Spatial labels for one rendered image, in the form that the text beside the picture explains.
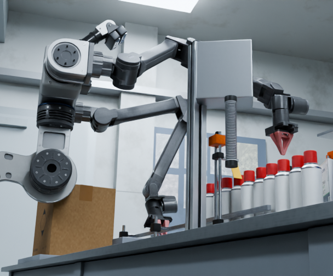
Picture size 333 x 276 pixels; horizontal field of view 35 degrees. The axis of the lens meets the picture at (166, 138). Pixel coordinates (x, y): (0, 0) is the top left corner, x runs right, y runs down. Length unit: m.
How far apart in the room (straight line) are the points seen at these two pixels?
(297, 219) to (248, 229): 0.10
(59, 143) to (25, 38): 2.89
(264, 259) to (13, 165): 1.31
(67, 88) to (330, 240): 1.26
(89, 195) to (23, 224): 2.23
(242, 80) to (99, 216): 0.80
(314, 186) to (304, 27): 3.65
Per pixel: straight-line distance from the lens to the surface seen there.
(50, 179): 1.82
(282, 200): 1.41
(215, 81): 1.57
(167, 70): 4.82
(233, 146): 1.48
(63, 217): 1.98
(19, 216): 4.22
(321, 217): 0.64
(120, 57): 1.72
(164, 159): 2.19
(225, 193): 1.63
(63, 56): 1.71
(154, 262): 1.10
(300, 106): 1.84
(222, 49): 1.61
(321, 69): 5.54
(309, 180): 1.34
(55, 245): 1.96
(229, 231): 0.79
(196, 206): 1.51
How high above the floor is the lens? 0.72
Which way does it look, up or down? 17 degrees up
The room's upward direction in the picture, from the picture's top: 2 degrees clockwise
